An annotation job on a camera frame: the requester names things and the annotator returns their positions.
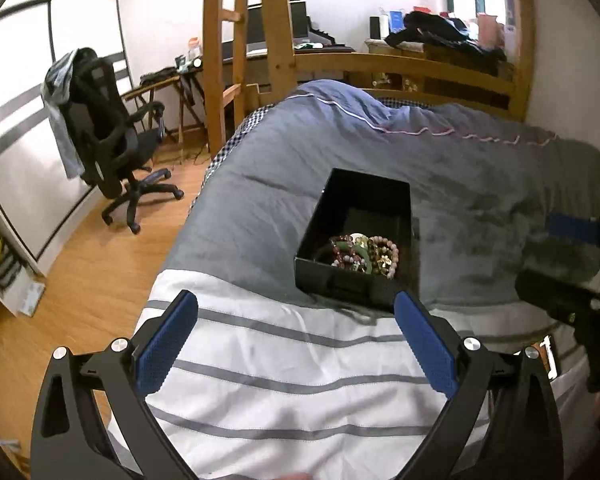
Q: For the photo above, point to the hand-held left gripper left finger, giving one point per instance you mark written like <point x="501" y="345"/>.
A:
<point x="165" y="346"/>

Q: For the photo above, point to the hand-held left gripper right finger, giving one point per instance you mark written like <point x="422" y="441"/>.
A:
<point x="427" y="346"/>

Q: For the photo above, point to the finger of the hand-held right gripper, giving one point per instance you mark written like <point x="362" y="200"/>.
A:
<point x="572" y="228"/>
<point x="550" y="295"/>

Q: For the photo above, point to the green jade bangle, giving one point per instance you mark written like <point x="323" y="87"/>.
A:
<point x="364" y="261"/>

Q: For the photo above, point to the black box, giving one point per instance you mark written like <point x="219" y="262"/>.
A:
<point x="360" y="195"/>

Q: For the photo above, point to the white open shelf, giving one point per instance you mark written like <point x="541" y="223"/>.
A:
<point x="5" y="270"/>

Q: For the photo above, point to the grey duvet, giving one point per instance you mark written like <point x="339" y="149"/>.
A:
<point x="270" y="195"/>

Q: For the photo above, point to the black office chair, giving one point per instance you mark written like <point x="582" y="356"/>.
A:
<point x="110" y="130"/>

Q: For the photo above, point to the checkered mattress cover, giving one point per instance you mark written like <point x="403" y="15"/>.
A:
<point x="240" y="135"/>

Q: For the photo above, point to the pile of dark clothes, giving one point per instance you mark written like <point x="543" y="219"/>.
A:
<point x="440" y="35"/>

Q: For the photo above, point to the denim jacket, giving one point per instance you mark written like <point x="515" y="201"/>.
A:
<point x="60" y="110"/>

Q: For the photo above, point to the wooden folding table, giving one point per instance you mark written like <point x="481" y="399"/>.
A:
<point x="155" y="85"/>

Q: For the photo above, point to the white wardrobe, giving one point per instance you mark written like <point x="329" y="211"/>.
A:
<point x="20" y="110"/>

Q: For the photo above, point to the wooden desk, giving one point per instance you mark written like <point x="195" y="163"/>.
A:
<point x="330" y="50"/>

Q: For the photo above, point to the computer monitor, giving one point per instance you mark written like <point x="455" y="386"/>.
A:
<point x="300" y="20"/>

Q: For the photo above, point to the wooden loft bed frame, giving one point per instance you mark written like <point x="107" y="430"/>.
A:
<point x="215" y="60"/>

